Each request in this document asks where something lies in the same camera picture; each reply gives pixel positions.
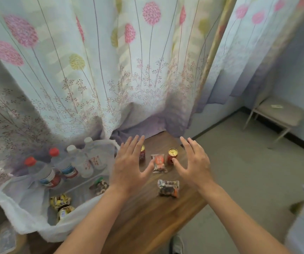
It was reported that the person's right hand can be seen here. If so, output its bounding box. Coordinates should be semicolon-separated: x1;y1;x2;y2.
172;137;218;192

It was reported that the person's left hand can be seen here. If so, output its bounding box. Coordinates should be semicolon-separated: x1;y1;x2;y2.
109;135;155;195

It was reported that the person's left forearm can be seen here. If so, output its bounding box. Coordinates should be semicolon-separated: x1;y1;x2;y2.
54;186;134;254

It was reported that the person's right forearm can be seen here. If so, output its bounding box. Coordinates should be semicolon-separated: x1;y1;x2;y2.
197;182;283;254

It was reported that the orange snack packet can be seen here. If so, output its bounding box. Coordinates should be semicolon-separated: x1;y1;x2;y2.
151;154;168;173

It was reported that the dark patterned snack packet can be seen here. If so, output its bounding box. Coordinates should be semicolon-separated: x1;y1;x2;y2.
157;179;180;199
89;177;110;196

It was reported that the white cap water bottle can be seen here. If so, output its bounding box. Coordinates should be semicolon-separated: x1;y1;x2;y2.
83;137;107;171
66;145;94;179

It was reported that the red cap water bottle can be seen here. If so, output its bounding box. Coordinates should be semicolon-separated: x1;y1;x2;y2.
24;156;63;189
49;148;79;180

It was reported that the person's grey shoe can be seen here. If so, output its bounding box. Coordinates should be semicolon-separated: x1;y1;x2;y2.
169;235;185;254

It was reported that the beige padded metal stool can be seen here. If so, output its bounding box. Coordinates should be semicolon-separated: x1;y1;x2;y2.
243;96;304;144

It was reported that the floral light blue curtain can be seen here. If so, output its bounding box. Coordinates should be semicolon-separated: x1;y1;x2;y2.
0;0;304;188

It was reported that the yellow snack packet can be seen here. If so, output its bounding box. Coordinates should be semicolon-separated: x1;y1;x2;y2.
56;206;76;223
49;193;72;211

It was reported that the white plastic bag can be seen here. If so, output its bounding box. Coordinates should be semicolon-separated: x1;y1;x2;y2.
0;139;121;243

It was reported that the patterned grey package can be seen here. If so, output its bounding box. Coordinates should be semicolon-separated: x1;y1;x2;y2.
0;225;27;254

